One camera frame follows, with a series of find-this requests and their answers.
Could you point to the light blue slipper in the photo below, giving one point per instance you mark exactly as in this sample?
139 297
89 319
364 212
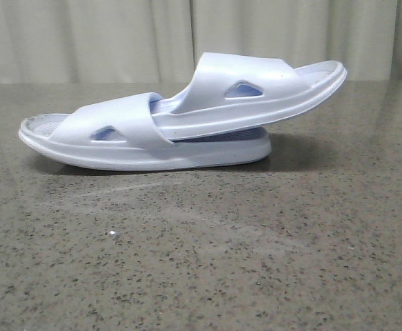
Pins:
121 135
230 92

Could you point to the beige background curtain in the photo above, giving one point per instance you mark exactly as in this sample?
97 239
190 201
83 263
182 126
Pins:
156 41

